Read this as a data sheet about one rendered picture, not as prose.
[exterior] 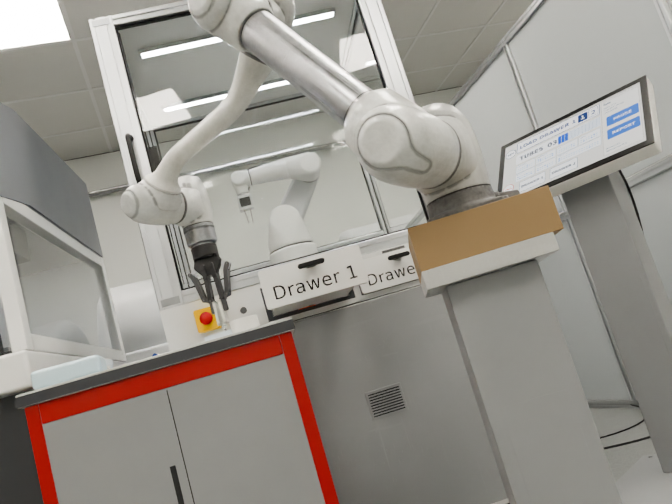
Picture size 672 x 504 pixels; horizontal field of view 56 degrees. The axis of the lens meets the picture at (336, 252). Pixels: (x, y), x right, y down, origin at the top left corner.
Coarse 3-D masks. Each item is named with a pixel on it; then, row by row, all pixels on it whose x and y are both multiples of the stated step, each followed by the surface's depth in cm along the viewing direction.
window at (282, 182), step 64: (320, 0) 231; (128, 64) 220; (192, 64) 222; (192, 128) 217; (256, 128) 219; (320, 128) 221; (256, 192) 215; (320, 192) 217; (384, 192) 219; (256, 256) 210
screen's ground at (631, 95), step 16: (624, 96) 196; (640, 96) 191; (608, 112) 198; (640, 112) 187; (608, 128) 193; (640, 128) 184; (544, 144) 212; (560, 144) 205; (608, 144) 189; (624, 144) 184; (512, 160) 219; (528, 160) 213; (592, 160) 190; (512, 176) 214; (560, 176) 197
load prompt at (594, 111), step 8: (584, 112) 206; (592, 112) 203; (568, 120) 210; (576, 120) 207; (584, 120) 204; (552, 128) 213; (560, 128) 210; (568, 128) 207; (536, 136) 217; (544, 136) 214; (552, 136) 211; (520, 144) 221; (528, 144) 218; (536, 144) 215
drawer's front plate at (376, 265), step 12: (396, 252) 211; (372, 264) 210; (384, 264) 210; (396, 264) 211; (408, 264) 211; (372, 276) 209; (384, 276) 209; (396, 276) 210; (408, 276) 210; (360, 288) 210; (372, 288) 208; (384, 288) 210
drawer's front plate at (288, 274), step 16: (320, 256) 176; (336, 256) 177; (352, 256) 177; (272, 272) 174; (288, 272) 175; (304, 272) 175; (320, 272) 175; (336, 272) 176; (272, 288) 173; (320, 288) 174; (336, 288) 175; (272, 304) 172; (288, 304) 173
